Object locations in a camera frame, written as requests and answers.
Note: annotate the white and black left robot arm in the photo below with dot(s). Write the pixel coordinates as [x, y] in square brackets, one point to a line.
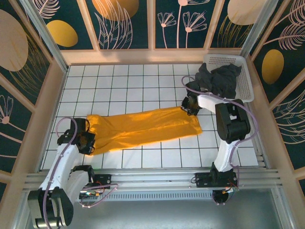
[57, 171]

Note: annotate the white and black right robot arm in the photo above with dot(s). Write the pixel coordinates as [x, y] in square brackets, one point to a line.
[233, 124]

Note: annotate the dark grey t-shirt pile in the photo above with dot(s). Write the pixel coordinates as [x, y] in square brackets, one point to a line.
[221, 81]

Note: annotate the aluminium frame post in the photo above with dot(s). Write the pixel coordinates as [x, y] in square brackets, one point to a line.
[257, 26]
[45, 31]

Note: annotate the aluminium side rail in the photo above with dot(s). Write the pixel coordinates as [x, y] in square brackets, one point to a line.
[262, 133]

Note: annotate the white perforated plastic basket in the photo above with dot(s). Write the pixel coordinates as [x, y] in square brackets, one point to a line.
[245, 81]

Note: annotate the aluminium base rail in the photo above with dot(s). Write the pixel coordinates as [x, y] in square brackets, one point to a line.
[152, 179]

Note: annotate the orange t-shirt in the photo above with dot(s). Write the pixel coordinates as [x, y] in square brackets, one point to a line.
[143, 126]

